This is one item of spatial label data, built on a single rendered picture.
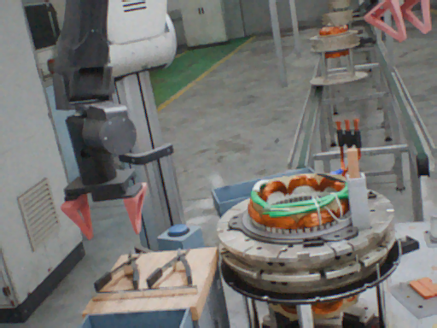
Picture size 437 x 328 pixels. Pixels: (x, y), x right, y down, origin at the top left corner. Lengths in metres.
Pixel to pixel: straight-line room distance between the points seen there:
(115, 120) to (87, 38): 0.12
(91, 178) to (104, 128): 0.12
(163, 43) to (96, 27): 0.50
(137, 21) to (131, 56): 0.08
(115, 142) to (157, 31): 0.54
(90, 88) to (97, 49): 0.06
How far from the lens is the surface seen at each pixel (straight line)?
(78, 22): 0.83
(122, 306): 0.93
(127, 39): 1.27
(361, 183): 0.94
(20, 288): 3.27
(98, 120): 0.82
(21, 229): 3.28
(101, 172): 0.88
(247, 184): 1.36
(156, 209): 1.38
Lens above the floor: 1.51
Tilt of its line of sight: 17 degrees down
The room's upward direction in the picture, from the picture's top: 10 degrees counter-clockwise
